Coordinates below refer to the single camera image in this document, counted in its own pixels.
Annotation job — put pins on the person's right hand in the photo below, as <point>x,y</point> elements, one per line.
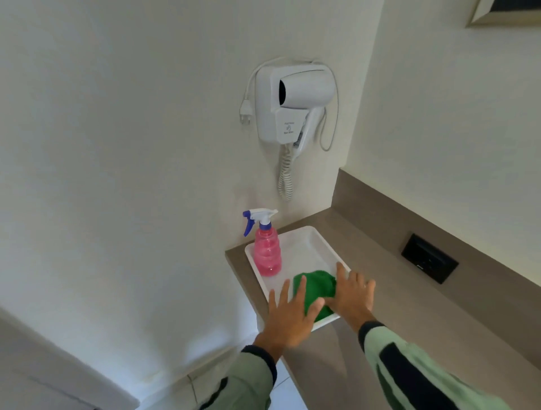
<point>353,302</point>

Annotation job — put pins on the person's left hand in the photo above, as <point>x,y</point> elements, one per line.
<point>287,321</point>

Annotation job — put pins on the person's right little finger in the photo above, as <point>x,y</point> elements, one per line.
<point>370,290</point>

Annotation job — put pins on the person's right middle finger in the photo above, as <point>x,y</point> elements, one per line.
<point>353,281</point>

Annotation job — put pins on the person's left middle finger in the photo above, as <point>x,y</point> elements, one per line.
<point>285,293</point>

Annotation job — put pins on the person's right thumb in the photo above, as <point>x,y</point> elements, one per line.
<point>331,300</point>

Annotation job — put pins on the person's left thumb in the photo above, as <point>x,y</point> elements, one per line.
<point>316,309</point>

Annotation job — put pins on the person's left forearm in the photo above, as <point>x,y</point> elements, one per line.
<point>245,380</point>

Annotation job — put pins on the person's right forearm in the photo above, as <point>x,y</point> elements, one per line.
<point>414,371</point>

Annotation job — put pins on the green cloth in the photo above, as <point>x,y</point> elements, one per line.
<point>319,287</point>

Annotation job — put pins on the pink spray bottle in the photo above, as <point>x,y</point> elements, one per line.
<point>267,253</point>

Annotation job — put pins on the white plastic tray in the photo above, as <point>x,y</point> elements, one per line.
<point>302,249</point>

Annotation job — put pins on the white hair dryer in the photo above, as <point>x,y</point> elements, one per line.
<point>306,91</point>

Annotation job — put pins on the black wall socket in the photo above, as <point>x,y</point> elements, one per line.
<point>429,258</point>

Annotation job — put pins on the white hair dryer wall holder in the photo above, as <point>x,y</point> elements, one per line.
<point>265,110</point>

